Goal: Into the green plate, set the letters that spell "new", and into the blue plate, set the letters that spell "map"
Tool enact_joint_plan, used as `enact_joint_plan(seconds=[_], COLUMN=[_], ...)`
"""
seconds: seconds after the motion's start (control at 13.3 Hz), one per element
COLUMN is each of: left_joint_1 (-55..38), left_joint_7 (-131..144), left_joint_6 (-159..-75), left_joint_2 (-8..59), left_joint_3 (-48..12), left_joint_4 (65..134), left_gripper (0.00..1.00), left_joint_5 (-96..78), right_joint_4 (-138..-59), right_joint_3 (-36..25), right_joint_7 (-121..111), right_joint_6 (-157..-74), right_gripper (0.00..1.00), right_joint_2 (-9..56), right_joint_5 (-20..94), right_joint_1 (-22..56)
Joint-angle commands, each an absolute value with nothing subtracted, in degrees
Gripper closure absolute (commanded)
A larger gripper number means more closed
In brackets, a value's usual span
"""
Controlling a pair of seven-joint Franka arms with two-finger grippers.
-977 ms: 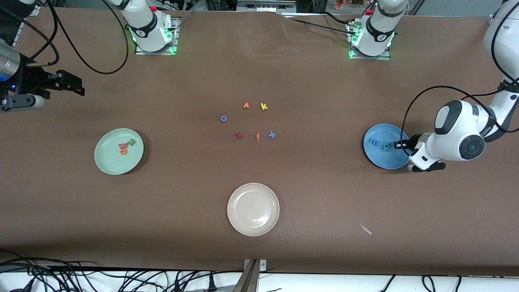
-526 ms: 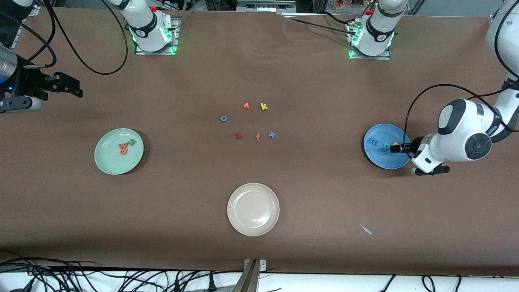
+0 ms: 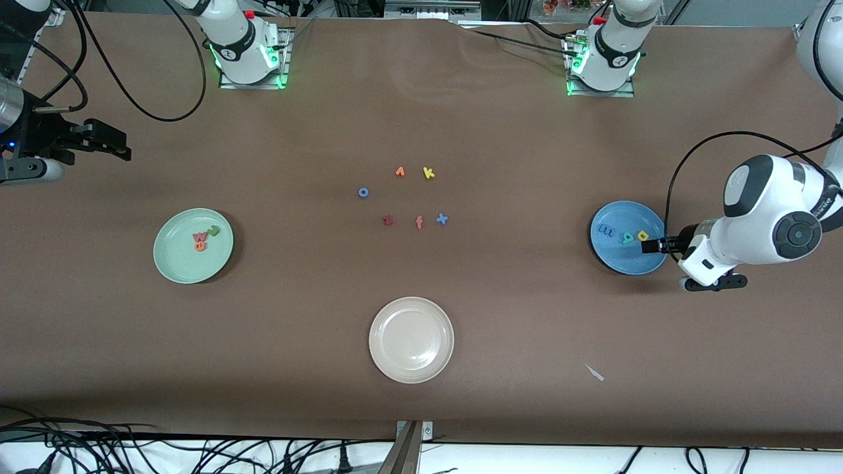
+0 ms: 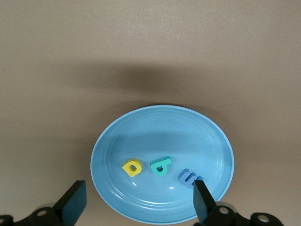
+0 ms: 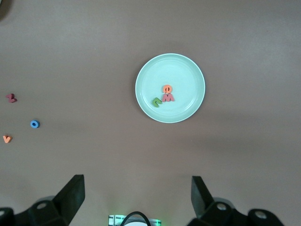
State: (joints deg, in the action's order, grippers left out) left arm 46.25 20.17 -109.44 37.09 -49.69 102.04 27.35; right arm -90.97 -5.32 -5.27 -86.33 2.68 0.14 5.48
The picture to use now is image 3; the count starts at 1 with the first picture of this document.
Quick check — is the blue plate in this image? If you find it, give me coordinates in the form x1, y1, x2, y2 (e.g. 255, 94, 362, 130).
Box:
590, 201, 670, 275

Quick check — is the green plate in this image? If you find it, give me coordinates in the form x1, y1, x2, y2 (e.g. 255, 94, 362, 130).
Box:
153, 208, 234, 284

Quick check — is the brown table cover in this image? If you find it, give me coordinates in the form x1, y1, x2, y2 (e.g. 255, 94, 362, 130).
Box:
0, 10, 843, 450

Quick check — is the beige plate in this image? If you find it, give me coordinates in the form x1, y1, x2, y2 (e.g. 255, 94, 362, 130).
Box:
369, 297, 455, 384

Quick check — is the grey metal box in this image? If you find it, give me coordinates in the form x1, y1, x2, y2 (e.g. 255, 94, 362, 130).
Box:
384, 0, 483, 20

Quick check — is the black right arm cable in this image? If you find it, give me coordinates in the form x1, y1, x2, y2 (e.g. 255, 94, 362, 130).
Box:
30, 0, 207, 122

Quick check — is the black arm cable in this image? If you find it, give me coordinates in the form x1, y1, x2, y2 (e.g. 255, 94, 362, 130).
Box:
664, 130, 843, 241
30, 0, 207, 122

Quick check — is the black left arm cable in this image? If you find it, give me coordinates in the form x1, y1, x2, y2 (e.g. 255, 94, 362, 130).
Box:
664, 130, 843, 241

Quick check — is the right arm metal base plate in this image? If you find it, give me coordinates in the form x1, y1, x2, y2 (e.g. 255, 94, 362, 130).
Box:
219, 26, 291, 90

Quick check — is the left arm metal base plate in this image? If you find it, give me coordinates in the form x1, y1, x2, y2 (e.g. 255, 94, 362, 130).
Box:
566, 36, 636, 98

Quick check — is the short black table cable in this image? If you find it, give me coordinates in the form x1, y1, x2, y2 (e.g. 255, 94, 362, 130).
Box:
520, 18, 584, 41

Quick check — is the long black table cable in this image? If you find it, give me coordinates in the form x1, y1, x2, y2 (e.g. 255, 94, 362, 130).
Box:
471, 29, 572, 53

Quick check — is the black background frame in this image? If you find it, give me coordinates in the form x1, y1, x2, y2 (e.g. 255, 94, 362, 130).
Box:
333, 0, 386, 19

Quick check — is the aluminium profile bracket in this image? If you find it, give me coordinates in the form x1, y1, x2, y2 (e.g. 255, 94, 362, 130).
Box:
377, 420, 434, 474

